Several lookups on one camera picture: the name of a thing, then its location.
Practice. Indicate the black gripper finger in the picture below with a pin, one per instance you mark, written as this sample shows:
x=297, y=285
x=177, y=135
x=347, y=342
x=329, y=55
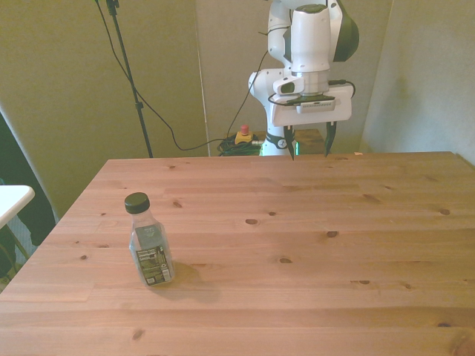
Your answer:
x=330, y=139
x=290, y=142

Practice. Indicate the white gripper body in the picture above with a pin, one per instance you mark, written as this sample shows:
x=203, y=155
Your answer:
x=315, y=115

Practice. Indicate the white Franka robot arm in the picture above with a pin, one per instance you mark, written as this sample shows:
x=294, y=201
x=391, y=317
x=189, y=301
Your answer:
x=310, y=37

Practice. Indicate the clear plastic bottle black cap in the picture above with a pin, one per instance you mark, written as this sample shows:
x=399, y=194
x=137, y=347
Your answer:
x=151, y=248

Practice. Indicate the yellow emergency stop button box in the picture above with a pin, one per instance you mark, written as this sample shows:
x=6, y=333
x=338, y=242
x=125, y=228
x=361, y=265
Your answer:
x=244, y=138

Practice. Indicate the black tripod stand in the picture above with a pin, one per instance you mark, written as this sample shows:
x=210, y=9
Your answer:
x=128, y=70

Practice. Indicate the white side table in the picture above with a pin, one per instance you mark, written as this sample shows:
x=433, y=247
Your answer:
x=11, y=202

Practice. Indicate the wooden robot pedestal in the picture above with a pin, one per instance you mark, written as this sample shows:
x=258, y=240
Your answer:
x=310, y=140

